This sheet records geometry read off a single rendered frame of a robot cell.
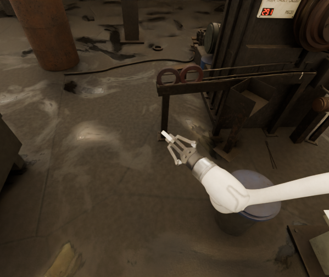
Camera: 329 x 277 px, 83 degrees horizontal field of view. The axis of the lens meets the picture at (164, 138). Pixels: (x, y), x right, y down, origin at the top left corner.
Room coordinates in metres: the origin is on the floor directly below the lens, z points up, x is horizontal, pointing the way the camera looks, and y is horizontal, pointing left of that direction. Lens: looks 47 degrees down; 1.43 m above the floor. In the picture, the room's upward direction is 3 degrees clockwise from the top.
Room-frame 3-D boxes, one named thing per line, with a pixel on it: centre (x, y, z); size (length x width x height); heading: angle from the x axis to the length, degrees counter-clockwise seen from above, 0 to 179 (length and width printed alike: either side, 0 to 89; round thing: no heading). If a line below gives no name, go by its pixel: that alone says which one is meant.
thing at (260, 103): (1.18, -0.61, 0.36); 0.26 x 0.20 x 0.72; 132
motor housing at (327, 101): (1.40, -1.43, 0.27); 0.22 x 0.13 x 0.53; 97
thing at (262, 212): (0.54, -0.54, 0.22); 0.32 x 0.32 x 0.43
